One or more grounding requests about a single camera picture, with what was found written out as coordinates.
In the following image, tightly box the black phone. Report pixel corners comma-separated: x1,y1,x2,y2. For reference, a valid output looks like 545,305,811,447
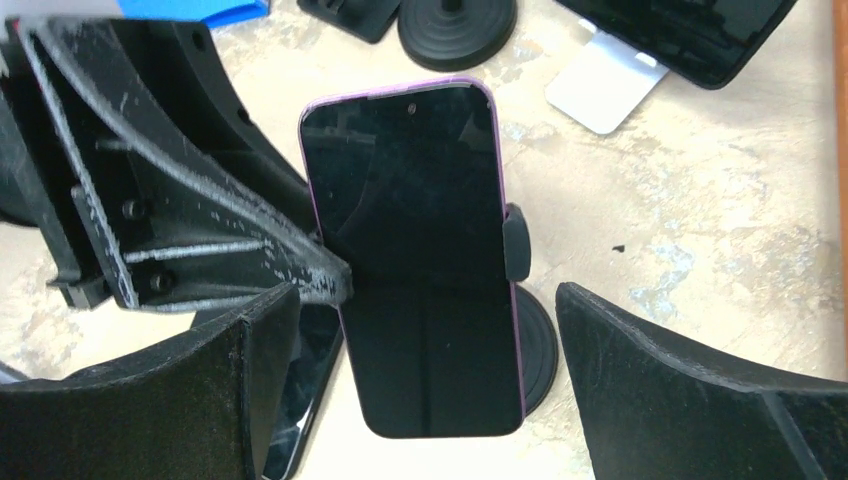
263,305,344,479
560,0,796,90

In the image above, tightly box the purple-cased phone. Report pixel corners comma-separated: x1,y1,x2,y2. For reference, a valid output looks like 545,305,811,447
298,76,525,439

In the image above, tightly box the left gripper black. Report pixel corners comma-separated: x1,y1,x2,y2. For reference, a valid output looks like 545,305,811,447
1,16,353,312

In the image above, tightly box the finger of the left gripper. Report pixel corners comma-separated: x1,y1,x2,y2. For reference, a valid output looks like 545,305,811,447
111,20,317,233

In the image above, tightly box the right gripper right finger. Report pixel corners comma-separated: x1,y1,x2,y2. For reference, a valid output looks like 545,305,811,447
556,282,847,479

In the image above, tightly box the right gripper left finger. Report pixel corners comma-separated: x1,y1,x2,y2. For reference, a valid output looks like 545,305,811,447
1,285,300,479

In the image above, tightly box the black phone on silver stand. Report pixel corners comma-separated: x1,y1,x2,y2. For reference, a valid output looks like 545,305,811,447
560,0,796,90

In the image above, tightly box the black round-base pole stand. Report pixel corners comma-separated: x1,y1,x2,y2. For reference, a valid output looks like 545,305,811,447
397,0,518,72

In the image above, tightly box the black folding phone stand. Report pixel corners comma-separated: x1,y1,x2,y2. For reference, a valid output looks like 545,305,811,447
297,0,401,44

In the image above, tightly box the silver phone stand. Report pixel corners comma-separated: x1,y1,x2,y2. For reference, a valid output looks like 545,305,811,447
545,19,669,135

